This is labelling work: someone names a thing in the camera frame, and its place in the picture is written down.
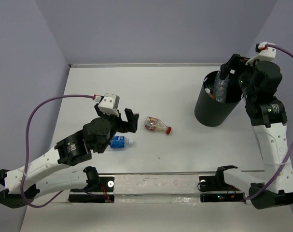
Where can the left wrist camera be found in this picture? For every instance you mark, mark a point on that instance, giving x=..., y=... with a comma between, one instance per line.
x=109, y=104

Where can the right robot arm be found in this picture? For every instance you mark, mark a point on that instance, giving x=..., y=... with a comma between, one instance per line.
x=269, y=123

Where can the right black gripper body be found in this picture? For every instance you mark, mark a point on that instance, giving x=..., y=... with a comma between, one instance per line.
x=247, y=87

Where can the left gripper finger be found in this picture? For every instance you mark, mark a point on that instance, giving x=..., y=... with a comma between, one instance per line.
x=99, y=112
x=132, y=121

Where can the red cap bottle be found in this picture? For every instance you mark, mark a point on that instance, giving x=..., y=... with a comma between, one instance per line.
x=156, y=125

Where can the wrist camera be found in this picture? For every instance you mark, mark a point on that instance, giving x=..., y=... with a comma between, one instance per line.
x=109, y=104
x=265, y=52

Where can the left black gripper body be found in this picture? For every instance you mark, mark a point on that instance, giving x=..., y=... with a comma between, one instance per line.
x=116, y=123

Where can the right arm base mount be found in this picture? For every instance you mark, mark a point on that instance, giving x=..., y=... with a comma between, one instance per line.
x=213, y=188

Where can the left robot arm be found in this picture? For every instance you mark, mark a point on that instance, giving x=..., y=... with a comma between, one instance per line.
x=41, y=176

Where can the black cylindrical bin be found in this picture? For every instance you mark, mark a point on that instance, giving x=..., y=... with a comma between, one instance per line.
x=210, y=112

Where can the clear unlabeled bottle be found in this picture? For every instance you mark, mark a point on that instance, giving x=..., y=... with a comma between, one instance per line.
x=220, y=88

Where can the orange juice bottle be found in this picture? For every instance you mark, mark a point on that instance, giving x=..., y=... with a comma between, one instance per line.
x=208, y=91

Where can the blue label water bottle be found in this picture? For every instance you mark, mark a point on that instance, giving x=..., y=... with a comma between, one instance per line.
x=120, y=142

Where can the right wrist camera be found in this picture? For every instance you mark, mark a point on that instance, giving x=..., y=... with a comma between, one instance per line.
x=265, y=52

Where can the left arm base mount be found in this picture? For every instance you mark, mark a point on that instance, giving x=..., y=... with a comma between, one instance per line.
x=99, y=188

